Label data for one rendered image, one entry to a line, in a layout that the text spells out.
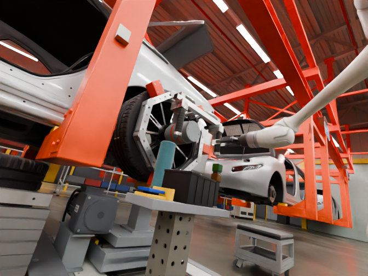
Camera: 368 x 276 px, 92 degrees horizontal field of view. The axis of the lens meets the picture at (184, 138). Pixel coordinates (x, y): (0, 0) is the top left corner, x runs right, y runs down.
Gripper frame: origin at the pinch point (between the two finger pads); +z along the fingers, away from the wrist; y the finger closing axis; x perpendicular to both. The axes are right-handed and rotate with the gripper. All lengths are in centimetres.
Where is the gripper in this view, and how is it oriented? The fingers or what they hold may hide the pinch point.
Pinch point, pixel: (218, 143)
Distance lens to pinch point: 114.2
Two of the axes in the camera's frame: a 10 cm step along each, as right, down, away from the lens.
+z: -7.0, 1.0, 7.1
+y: 6.9, 3.5, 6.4
